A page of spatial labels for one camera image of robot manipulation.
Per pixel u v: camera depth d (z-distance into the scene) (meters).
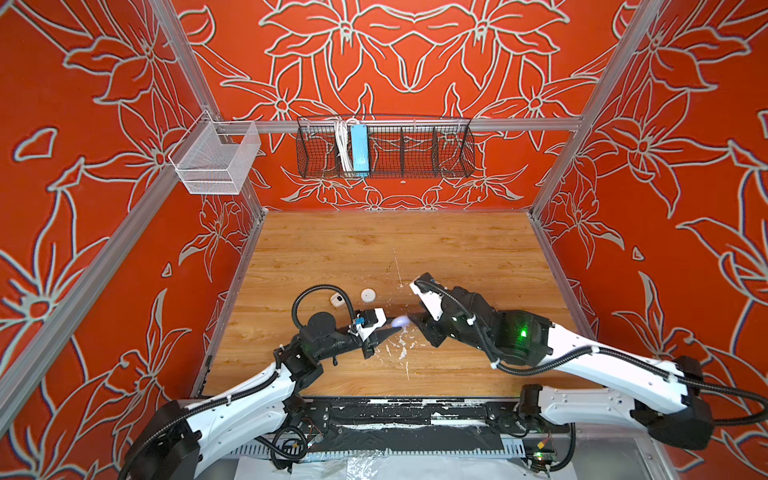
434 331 0.57
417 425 0.73
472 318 0.45
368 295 0.95
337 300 0.92
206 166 0.89
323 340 0.57
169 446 0.41
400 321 0.67
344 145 0.90
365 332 0.61
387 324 0.64
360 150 0.90
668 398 0.39
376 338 0.63
